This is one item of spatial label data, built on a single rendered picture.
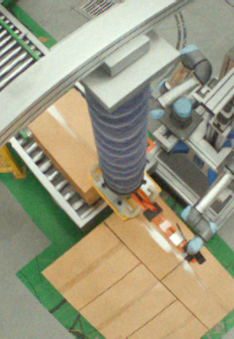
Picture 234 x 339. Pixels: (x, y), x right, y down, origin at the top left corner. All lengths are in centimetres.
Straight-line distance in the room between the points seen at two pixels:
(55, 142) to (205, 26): 217
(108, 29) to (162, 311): 265
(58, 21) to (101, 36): 366
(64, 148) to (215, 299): 152
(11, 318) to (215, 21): 344
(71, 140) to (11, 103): 218
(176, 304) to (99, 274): 60
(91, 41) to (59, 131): 218
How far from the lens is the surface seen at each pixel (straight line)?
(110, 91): 165
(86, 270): 388
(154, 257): 388
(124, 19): 158
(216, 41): 510
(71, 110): 372
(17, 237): 454
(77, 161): 360
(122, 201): 339
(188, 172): 435
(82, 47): 153
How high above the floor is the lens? 440
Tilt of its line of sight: 75 degrees down
